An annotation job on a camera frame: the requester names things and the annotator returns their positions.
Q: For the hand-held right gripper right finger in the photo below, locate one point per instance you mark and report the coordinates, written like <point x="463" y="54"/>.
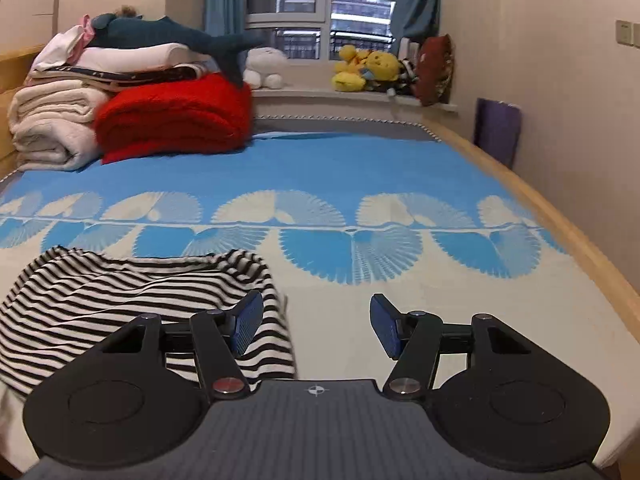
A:
<point x="384" y="325"/>

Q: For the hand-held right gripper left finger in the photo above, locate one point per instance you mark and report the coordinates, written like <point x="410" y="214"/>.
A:
<point x="247" y="322"/>

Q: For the wide-striped black white shirt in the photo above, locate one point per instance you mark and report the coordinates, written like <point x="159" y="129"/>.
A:
<point x="100" y="290"/>

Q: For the blue white patterned blanket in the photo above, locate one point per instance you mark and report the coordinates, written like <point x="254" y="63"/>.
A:
<point x="325" y="170"/>

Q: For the grey mattress pad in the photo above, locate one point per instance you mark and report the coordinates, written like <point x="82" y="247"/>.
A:
<point x="350" y="127"/>

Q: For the red folded blanket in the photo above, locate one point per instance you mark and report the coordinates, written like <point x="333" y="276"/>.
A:
<point x="175" y="120"/>

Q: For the purple folded board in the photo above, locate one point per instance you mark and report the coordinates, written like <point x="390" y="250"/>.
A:
<point x="497" y="130"/>

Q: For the white window sill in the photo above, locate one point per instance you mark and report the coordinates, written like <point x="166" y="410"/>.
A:
<point x="320" y="97"/>

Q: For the black white striped plush toy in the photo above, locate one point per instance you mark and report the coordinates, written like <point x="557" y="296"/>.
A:
<point x="404" y="77"/>

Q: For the yellow duck plush toy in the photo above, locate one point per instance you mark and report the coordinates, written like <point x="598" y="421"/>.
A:
<point x="350" y="72"/>

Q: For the yellow bear plush toy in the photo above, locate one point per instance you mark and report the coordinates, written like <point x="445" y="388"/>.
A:
<point x="382" y="67"/>

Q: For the dark red cushion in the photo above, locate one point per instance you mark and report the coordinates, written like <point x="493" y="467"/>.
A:
<point x="435" y="70"/>

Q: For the dark-banded folded blanket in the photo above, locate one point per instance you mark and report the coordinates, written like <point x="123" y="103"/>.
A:
<point x="130" y="77"/>

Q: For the white fluffy folded blanket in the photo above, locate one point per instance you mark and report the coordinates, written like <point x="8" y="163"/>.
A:
<point x="50" y="120"/>

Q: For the white smooth folded blanket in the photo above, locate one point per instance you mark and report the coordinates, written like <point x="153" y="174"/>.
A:
<point x="135" y="55"/>

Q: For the teal shark plush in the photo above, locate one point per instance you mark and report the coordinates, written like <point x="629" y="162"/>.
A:
<point x="150" y="32"/>

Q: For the window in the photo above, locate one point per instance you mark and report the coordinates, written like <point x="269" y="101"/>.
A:
<point x="320" y="5"/>

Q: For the white pink folded cloth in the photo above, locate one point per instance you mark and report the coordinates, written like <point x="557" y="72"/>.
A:
<point x="60" y="50"/>

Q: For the wooden headboard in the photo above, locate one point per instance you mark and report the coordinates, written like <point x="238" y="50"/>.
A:
<point x="15" y="67"/>

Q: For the wooden bed frame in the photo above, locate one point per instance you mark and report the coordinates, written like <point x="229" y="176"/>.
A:
<point x="550" y="220"/>

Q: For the beige wall switch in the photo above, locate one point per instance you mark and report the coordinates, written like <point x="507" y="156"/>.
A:
<point x="625" y="32"/>

